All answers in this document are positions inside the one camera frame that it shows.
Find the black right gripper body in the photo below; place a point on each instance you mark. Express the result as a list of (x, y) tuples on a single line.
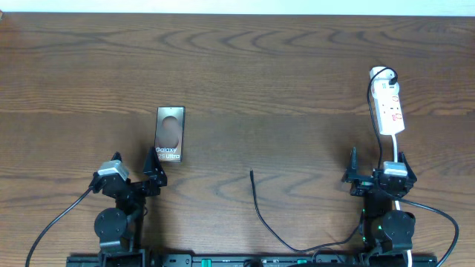
[(362, 185)]

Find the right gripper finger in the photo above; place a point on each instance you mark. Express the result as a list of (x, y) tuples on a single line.
[(352, 168), (402, 159)]

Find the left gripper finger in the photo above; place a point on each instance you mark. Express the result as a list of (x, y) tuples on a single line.
[(152, 166), (116, 157)]

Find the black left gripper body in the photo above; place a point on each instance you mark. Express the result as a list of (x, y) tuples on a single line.
[(145, 192)]

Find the bronze Galaxy smartphone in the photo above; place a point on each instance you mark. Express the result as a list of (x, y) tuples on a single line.
[(169, 133)]

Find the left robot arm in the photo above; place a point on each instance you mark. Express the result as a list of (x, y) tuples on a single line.
[(120, 228)]

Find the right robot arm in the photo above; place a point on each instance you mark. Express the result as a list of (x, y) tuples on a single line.
[(387, 231)]

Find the white USB charger adapter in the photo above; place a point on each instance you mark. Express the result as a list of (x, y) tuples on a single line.
[(384, 78)]

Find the white power strip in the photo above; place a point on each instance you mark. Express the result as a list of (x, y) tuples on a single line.
[(388, 107)]

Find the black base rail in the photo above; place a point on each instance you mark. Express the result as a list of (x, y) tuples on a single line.
[(187, 260)]

